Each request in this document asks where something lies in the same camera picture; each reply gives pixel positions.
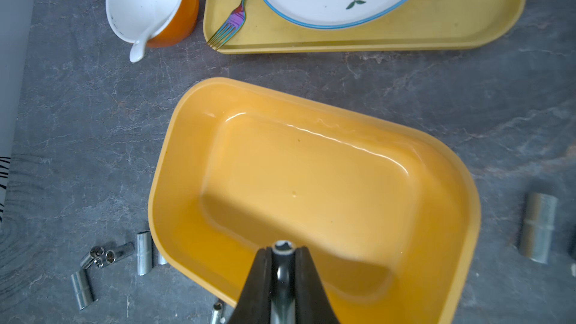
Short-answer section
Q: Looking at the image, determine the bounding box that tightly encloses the long chrome socket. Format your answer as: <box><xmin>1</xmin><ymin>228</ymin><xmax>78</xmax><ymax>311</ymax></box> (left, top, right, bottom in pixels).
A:
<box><xmin>519</xmin><ymin>192</ymin><xmax>558</xmax><ymax>264</ymax></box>

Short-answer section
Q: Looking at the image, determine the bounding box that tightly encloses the yellow plastic storage box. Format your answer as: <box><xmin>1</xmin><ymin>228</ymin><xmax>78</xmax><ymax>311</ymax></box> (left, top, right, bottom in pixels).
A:
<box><xmin>148</xmin><ymin>78</ymin><xmax>481</xmax><ymax>323</ymax></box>

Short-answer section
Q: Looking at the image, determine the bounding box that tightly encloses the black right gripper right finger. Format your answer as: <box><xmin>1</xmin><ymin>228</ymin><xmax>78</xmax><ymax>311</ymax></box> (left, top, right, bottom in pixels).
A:
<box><xmin>294</xmin><ymin>247</ymin><xmax>340</xmax><ymax>324</ymax></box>

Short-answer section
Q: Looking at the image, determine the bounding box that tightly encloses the orange white bowl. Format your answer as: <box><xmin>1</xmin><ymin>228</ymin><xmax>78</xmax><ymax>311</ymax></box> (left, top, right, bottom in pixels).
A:
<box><xmin>105</xmin><ymin>0</ymin><xmax>200</xmax><ymax>63</ymax></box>

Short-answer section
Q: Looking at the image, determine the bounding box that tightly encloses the iridescent rainbow fork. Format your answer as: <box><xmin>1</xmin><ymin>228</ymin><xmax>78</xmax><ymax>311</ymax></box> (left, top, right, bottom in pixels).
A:
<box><xmin>207</xmin><ymin>0</ymin><xmax>246</xmax><ymax>51</ymax></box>

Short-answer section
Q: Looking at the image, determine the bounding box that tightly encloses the chrome socket big central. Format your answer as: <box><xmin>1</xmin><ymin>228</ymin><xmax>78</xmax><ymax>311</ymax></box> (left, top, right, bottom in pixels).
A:
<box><xmin>70</xmin><ymin>268</ymin><xmax>94</xmax><ymax>311</ymax></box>

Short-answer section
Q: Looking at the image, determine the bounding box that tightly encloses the chrome socket tall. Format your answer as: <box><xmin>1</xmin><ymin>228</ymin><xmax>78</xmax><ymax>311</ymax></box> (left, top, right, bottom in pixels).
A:
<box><xmin>153</xmin><ymin>244</ymin><xmax>168</xmax><ymax>266</ymax></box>

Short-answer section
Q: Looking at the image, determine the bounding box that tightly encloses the chrome socket tiny hex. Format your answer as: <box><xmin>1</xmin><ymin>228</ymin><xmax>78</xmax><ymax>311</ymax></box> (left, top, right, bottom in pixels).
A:
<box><xmin>80</xmin><ymin>246</ymin><xmax>105</xmax><ymax>269</ymax></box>

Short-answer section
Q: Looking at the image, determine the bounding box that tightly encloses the yellow plastic tray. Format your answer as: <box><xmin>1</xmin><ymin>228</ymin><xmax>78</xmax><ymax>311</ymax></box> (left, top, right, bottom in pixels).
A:
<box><xmin>202</xmin><ymin>0</ymin><xmax>526</xmax><ymax>54</ymax></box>

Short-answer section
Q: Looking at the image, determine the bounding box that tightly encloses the thin chrome socket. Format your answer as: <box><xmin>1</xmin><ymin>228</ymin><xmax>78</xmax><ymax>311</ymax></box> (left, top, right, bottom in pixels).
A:
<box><xmin>210</xmin><ymin>300</ymin><xmax>225</xmax><ymax>324</ymax></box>

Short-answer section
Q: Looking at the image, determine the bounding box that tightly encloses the chrome socket small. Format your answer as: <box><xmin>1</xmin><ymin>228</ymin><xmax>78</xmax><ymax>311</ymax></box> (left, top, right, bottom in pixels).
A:
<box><xmin>104</xmin><ymin>242</ymin><xmax>134</xmax><ymax>265</ymax></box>

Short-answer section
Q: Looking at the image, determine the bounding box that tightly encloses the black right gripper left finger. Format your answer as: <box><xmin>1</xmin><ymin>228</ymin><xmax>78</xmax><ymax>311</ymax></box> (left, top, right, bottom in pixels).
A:
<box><xmin>228</xmin><ymin>247</ymin><xmax>272</xmax><ymax>324</ymax></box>

